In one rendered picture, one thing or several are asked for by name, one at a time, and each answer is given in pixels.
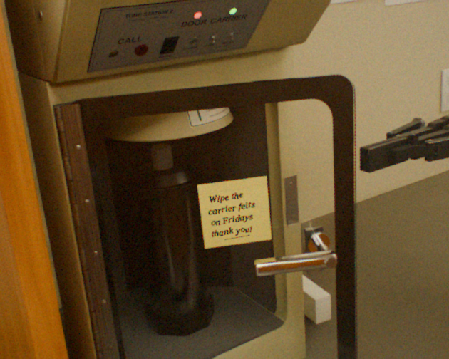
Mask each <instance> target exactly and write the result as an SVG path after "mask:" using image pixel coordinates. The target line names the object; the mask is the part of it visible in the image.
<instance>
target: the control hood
mask: <svg viewBox="0 0 449 359"><path fill-rule="evenodd" d="M169 1H183V0H33V7H34V12H35V17H36V24H37V29H38V36H39V41H40V45H41V52H42V57H43V64H44V69H45V74H46V79H47V80H50V82H52V83H63V82H68V81H72V80H81V79H86V78H94V77H99V76H107V75H112V74H117V73H125V72H130V71H139V70H143V69H148V68H156V67H161V66H169V65H174V64H179V63H187V62H192V61H201V60H205V59H210V58H218V57H223V56H231V55H236V54H241V53H249V52H254V51H263V50H267V49H272V48H280V47H285V46H293V45H298V44H303V43H304V42H306V40H307V39H308V37H309V35H310V34H311V32H312V31H313V30H314V27H315V26H316V25H317V23H318V21H319V19H320V18H321V17H322V15H323V13H324V12H325V10H326V9H327V7H328V5H329V4H330V3H331V1H332V0H271V1H270V2H269V5H268V7H267V9H266V11H265V12H264V14H263V16H262V18H261V20H260V22H259V24H258V26H257V27H256V29H255V31H254V33H253V35H252V37H251V39H250V41H249V43H248V44H247V47H246V48H243V49H239V50H233V51H225V52H220V53H211V54H207V55H202V56H193V57H188V58H180V59H175V60H170V61H161V62H157V63H148V64H142V65H138V66H129V67H124V68H116V69H111V70H106V71H97V72H92V73H87V70H88V64H89V61H90V57H91V51H92V48H93V42H94V38H95V35H96V29H97V25H98V20H99V16H100V10H101V9H104V8H112V7H119V6H133V5H141V4H154V3H162V2H169Z"/></svg>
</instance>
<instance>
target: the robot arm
mask: <svg viewBox="0 0 449 359"><path fill-rule="evenodd" d="M436 153H437V154H436ZM423 157H424V158H425V159H424V160H425V161H427V162H432V161H436V160H442V159H446V158H449V115H446V116H443V117H442V118H439V119H436V120H434V121H432V122H429V123H425V121H424V120H422V118H414V119H413V120H412V122H410V123H407V124H405V125H403V126H400V127H399V128H396V129H395V130H392V131H390V132H387V133H386V140H383V141H380V142H376V143H373V144H370V145H366V146H363V147H360V171H363V172H368V173H371V172H375V171H377V170H381V169H383V168H387V167H390V166H393V165H397V164H399V163H402V162H405V161H408V159H409V158H410V159H411V160H418V159H420V158H423Z"/></svg>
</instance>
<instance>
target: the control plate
mask: <svg viewBox="0 0 449 359"><path fill-rule="evenodd" d="M270 1H271V0H183V1H169V2H162V3H154V4H141V5H133V6H119V7H112V8H104V9H101V10H100V16H99V20H98V25H97V29H96V35H95V38H94V42H93V48H92V51H91V57H90V61H89V64H88V70H87V73H92V72H97V71H106V70H111V69H116V68H124V67H129V66H138V65H142V64H148V63H157V62H161V61H170V60H175V59H180V58H188V57H193V56H202V55H207V54H211V53H220V52H225V51H233V50H239V49H243V48H246V47H247V44H248V43H249V41H250V39H251V37H252V35H253V33H254V31H255V29H256V27H257V26H258V24H259V22H260V20H261V18H262V16H263V14H264V12H265V11H266V9H267V7H268V5H269V2H270ZM233 7H237V12H236V13H235V14H233V15H229V14H228V12H229V10H230V9H231V8H233ZM197 11H201V12H202V16H201V17H200V18H198V19H193V14H194V13H195V12H197ZM232 32H234V33H236V34H235V36H234V37H235V39H234V40H232V39H230V38H228V36H229V34H230V33H232ZM213 35H216V36H217V38H216V40H217V41H216V42H214V43H213V42H212V41H209V39H210V36H213ZM176 36H179V39H178V42H177V45H176V47H175V50H174V52H173V53H166V54H162V55H160V52H161V49H162V45H163V43H164V41H165V38H170V37H176ZM192 38H197V44H196V45H195V46H194V45H193V44H191V43H190V40H191V39H192ZM143 44H145V45H147V47H148V52H147V53H146V54H145V55H143V56H137V55H136V54H135V49H136V48H137V47H138V46H139V45H143ZM112 50H117V51H118V55H117V56H115V57H112V58H111V57H109V56H108V53H109V52H110V51H112Z"/></svg>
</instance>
